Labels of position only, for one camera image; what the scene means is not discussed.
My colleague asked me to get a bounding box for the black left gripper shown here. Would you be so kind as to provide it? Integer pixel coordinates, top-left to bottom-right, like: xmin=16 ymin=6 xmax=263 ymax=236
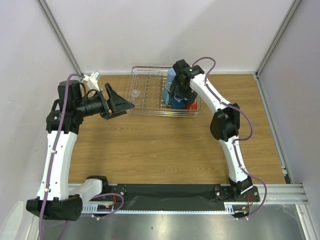
xmin=75 ymin=83 xmax=134 ymax=120

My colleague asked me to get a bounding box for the dark blue paper cup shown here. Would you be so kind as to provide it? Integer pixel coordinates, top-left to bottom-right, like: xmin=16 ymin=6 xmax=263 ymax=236
xmin=170 ymin=94 xmax=187 ymax=110

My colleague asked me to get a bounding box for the red ceramic mug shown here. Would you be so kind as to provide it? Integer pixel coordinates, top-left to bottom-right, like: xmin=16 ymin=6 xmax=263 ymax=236
xmin=185 ymin=100 xmax=198 ymax=111

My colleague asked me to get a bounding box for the light blue plastic cup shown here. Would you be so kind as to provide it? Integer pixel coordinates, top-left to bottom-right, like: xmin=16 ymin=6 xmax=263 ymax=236
xmin=162 ymin=67 xmax=176 ymax=106

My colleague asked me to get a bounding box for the clear plastic cup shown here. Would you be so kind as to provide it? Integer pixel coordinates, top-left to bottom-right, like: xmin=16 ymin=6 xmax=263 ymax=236
xmin=130 ymin=89 xmax=143 ymax=106

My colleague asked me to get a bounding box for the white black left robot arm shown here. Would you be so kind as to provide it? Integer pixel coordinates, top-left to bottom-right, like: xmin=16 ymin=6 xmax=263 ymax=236
xmin=26 ymin=80 xmax=135 ymax=221

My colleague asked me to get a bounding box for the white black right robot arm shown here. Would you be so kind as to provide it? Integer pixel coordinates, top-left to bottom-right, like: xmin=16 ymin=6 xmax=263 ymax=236
xmin=168 ymin=59 xmax=253 ymax=201

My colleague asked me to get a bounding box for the wire dish rack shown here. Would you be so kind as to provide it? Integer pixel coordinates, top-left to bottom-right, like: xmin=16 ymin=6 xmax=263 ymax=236
xmin=125 ymin=66 xmax=202 ymax=118

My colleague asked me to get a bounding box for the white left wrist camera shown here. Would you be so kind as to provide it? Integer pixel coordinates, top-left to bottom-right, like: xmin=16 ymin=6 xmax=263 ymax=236
xmin=83 ymin=71 xmax=102 ymax=92

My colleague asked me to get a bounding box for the aluminium frame rail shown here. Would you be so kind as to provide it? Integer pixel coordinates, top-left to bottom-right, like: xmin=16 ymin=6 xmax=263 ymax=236
xmin=34 ymin=182 xmax=310 ymax=215

